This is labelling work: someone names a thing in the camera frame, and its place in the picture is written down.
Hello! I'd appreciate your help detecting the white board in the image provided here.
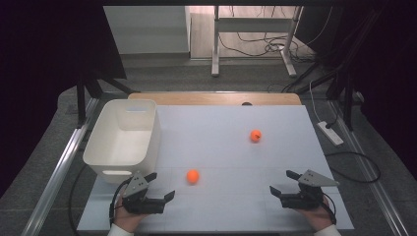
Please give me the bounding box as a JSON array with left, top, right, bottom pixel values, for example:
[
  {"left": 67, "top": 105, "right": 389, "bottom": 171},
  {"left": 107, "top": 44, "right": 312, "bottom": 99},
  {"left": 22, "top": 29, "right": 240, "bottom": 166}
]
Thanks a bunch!
[{"left": 77, "top": 104, "right": 355, "bottom": 232}]

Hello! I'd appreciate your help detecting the black curved floor cable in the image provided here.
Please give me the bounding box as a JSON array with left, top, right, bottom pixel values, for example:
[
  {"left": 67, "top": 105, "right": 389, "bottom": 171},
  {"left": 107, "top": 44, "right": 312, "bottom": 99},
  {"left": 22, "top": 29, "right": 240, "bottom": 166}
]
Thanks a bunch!
[{"left": 67, "top": 162, "right": 89, "bottom": 236}]

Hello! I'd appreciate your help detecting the black looped floor cable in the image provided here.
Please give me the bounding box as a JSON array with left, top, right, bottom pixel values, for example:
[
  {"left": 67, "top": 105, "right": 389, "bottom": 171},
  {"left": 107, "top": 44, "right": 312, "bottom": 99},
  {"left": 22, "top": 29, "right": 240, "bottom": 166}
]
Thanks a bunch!
[{"left": 324, "top": 150, "right": 382, "bottom": 184}]

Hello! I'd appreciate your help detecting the person's left hand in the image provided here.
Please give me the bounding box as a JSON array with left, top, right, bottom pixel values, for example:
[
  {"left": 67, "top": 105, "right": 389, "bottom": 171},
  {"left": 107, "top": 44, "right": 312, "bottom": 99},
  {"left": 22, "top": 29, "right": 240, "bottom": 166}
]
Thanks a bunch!
[{"left": 112, "top": 195, "right": 149, "bottom": 234}]

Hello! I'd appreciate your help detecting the black curtain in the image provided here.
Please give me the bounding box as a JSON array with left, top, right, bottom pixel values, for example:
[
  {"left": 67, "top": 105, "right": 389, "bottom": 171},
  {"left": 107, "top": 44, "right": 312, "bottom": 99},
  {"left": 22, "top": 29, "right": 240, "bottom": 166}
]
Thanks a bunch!
[
  {"left": 0, "top": 0, "right": 127, "bottom": 198},
  {"left": 328, "top": 0, "right": 417, "bottom": 180}
]

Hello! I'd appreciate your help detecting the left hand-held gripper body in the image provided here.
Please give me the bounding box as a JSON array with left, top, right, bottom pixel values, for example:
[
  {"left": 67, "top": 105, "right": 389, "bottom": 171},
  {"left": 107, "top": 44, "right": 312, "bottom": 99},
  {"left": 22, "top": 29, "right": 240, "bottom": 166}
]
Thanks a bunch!
[{"left": 121, "top": 170, "right": 165, "bottom": 215}]

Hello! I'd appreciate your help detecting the tangle of floor cables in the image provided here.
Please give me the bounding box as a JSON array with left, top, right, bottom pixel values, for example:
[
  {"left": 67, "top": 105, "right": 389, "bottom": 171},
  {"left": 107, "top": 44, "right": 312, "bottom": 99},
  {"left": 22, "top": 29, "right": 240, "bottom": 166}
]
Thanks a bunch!
[{"left": 217, "top": 6, "right": 318, "bottom": 63}]

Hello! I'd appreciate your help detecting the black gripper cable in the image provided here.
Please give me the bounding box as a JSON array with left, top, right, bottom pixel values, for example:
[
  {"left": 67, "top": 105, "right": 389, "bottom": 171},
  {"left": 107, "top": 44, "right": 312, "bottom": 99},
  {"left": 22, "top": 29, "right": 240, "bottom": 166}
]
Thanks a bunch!
[
  {"left": 108, "top": 179, "right": 132, "bottom": 227},
  {"left": 323, "top": 191, "right": 338, "bottom": 226}
]

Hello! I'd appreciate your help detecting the white plastic basket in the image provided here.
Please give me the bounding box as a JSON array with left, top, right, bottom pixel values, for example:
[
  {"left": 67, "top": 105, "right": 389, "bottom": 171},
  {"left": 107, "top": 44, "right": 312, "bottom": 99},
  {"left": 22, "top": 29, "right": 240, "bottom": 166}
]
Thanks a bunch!
[{"left": 83, "top": 98, "right": 162, "bottom": 185}]

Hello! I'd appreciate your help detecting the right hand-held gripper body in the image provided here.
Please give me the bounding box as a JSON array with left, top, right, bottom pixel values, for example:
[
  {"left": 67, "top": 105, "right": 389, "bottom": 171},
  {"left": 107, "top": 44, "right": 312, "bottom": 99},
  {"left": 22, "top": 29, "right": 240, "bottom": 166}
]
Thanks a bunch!
[{"left": 280, "top": 169, "right": 340, "bottom": 210}]

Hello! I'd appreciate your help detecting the person's right hand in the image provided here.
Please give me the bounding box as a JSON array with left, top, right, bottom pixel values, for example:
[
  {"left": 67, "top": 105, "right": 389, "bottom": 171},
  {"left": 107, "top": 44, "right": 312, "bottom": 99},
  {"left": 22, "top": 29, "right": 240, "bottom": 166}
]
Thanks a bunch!
[{"left": 294, "top": 196, "right": 336, "bottom": 233}]

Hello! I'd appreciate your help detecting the black metal stand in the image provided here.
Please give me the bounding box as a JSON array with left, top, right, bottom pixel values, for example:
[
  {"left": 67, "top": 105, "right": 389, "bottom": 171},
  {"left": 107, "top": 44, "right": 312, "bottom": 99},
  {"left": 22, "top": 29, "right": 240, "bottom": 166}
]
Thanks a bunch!
[
  {"left": 76, "top": 73, "right": 141, "bottom": 128},
  {"left": 326, "top": 65, "right": 357, "bottom": 132}
]

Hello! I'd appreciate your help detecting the thin white cable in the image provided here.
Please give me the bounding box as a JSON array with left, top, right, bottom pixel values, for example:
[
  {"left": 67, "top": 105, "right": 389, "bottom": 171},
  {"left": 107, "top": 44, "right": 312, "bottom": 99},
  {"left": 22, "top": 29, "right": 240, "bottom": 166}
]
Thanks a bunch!
[{"left": 309, "top": 80, "right": 324, "bottom": 124}]

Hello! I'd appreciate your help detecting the white metal desk frame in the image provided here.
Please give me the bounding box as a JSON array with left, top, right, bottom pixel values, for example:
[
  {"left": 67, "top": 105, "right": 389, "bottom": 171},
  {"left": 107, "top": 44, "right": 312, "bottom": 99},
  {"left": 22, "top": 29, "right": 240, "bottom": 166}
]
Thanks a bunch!
[{"left": 210, "top": 5, "right": 304, "bottom": 79}]

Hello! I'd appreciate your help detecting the wooden table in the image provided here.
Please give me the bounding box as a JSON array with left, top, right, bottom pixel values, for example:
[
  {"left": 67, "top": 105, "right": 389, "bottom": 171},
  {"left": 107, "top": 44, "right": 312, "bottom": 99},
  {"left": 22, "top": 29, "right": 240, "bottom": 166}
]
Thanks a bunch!
[{"left": 127, "top": 92, "right": 302, "bottom": 106}]

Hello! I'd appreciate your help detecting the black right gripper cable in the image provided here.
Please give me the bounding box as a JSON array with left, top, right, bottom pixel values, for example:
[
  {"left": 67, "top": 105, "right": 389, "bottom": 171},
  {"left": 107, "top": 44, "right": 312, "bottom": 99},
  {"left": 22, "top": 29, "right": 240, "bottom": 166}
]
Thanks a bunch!
[{"left": 323, "top": 191, "right": 338, "bottom": 226}]

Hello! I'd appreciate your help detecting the white cabinet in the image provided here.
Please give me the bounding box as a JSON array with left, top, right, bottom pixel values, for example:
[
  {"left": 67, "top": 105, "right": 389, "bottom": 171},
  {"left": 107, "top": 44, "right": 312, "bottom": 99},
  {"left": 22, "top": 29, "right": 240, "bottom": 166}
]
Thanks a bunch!
[{"left": 103, "top": 5, "right": 192, "bottom": 55}]

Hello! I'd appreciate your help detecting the aluminium floor rail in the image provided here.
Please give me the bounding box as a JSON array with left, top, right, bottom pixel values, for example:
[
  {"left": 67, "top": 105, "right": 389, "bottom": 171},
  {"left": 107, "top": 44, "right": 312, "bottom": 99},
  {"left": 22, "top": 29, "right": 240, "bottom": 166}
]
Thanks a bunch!
[
  {"left": 20, "top": 97, "right": 100, "bottom": 236},
  {"left": 328, "top": 99, "right": 411, "bottom": 236}
]

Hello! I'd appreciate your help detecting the white power strip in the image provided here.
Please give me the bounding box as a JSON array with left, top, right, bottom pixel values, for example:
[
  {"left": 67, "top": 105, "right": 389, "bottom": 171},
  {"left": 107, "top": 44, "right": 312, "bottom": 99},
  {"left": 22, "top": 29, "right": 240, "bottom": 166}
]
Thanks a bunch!
[{"left": 317, "top": 120, "right": 345, "bottom": 147}]

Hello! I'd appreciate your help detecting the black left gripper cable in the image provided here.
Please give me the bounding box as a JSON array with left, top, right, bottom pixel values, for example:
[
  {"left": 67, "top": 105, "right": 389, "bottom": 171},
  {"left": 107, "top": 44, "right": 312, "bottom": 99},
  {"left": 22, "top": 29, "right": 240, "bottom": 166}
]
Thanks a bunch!
[{"left": 108, "top": 179, "right": 132, "bottom": 227}]

